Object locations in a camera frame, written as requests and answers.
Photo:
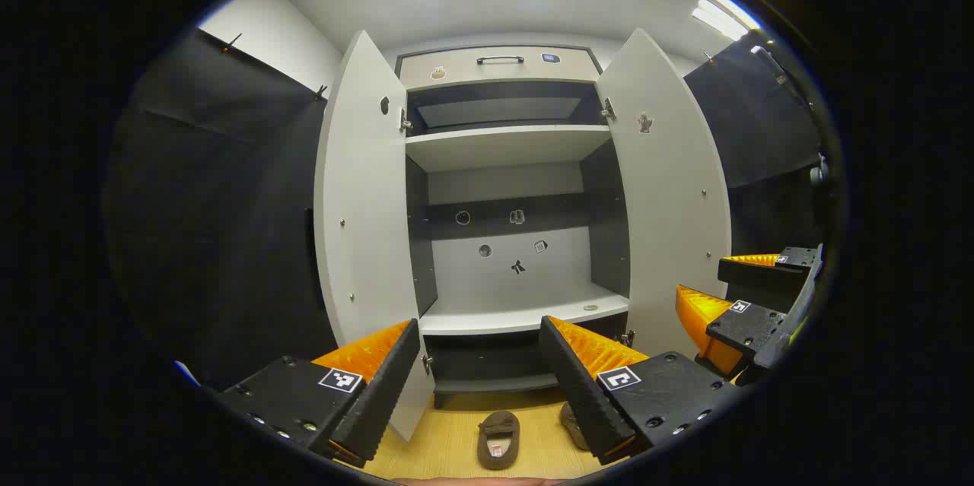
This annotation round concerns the grey shoe cabinet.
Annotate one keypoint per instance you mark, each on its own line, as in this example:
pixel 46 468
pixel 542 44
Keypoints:
pixel 502 273

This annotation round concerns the ceiling light panel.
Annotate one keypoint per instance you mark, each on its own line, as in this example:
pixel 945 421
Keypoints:
pixel 723 14

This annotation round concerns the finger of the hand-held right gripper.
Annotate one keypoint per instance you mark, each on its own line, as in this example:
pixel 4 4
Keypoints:
pixel 761 277
pixel 749 326

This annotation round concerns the black backdrop cloth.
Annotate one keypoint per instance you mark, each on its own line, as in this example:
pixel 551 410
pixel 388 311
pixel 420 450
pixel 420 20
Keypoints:
pixel 761 136
pixel 228 204

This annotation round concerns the metal door hinge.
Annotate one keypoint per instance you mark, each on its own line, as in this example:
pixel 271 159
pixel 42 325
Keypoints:
pixel 405 121
pixel 608 110
pixel 428 363
pixel 628 338

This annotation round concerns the brown fuzzy slipper shoe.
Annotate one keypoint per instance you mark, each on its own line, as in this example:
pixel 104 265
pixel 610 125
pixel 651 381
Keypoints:
pixel 572 425
pixel 498 436

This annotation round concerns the white cabinet shelf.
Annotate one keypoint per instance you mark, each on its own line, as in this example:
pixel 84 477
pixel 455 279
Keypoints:
pixel 517 315
pixel 502 147

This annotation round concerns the grey shoe cabinet door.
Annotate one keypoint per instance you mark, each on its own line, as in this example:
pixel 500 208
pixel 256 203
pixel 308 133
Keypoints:
pixel 365 242
pixel 670 242

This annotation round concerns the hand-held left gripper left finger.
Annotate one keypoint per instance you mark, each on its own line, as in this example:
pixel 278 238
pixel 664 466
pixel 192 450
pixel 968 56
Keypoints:
pixel 380 395

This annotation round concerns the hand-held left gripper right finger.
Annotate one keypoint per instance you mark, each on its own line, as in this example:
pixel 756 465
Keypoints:
pixel 578 395

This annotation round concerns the grey cabinet drawer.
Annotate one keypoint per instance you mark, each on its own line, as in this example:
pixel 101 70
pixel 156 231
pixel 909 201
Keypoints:
pixel 456 69

